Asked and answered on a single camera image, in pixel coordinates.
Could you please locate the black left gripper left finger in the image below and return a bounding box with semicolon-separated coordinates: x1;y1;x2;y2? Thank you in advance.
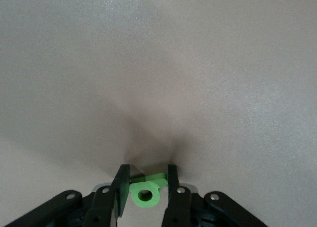
4;164;131;227

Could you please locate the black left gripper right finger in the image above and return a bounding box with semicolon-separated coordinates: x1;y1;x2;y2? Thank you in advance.
160;164;271;227

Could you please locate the green letter g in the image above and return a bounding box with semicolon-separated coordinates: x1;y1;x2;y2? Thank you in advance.
129;172;169;209

